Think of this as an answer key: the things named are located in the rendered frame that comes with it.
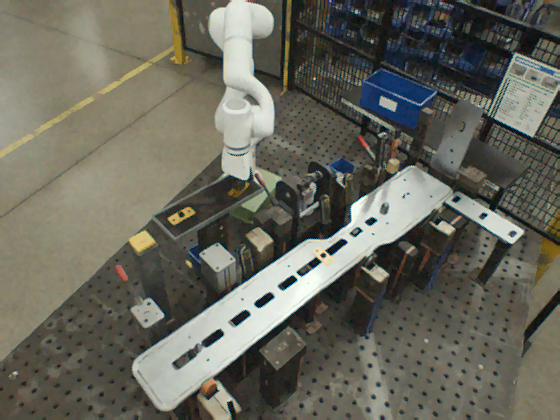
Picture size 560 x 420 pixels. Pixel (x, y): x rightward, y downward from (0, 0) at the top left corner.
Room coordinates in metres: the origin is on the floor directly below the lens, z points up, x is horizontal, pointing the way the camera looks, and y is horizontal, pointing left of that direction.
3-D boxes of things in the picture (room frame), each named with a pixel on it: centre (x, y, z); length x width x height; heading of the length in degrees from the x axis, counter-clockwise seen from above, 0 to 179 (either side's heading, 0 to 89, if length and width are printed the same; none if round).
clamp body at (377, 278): (0.92, -0.34, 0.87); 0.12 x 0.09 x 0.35; 44
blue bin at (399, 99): (1.91, -0.55, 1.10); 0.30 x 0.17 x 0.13; 51
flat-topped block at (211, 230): (1.09, 0.22, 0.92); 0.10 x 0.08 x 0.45; 134
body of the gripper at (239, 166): (1.16, 0.13, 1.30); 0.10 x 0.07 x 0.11; 62
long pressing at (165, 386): (0.99, -0.17, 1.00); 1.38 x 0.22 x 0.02; 134
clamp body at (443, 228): (1.14, -0.61, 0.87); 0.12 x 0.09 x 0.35; 44
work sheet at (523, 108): (1.64, -0.98, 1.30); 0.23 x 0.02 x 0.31; 44
